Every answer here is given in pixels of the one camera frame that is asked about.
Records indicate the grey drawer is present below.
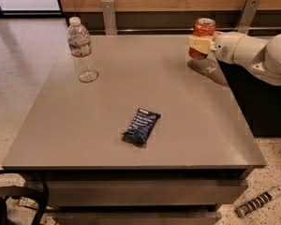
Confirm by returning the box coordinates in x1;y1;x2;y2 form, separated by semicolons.
47;180;247;207
53;212;221;225

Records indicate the red coke can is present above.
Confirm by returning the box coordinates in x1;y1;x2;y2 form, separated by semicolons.
188;18;215;60

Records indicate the metal rail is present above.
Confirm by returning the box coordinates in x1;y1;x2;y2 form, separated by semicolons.
89;26;281;35

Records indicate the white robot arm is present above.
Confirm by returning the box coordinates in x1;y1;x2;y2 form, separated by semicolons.
187;32;281;86

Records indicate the grey upper drawer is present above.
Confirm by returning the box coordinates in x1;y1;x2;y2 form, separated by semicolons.
47;180;247;207

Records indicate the right metal bracket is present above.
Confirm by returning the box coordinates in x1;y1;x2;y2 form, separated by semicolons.
235;0;260;35

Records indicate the metal bracket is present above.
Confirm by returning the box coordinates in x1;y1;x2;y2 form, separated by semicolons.
101;0;118;36
235;0;260;35

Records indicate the left metal bracket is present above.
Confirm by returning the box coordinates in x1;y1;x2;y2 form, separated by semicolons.
101;0;118;36

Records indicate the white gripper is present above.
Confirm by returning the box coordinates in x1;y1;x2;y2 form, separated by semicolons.
188;32;245;64

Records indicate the clear plastic water bottle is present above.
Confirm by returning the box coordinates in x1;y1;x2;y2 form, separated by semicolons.
67;17;98;83

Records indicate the black chair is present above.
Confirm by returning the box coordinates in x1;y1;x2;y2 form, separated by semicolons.
0;170;49;225

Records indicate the grey lower drawer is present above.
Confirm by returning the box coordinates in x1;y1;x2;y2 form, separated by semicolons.
53;212;221;225

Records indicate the blue rxbar wrapper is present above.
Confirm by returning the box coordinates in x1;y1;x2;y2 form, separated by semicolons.
123;109;161;143

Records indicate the white power strip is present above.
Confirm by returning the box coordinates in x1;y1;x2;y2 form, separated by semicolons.
235;187;281;218

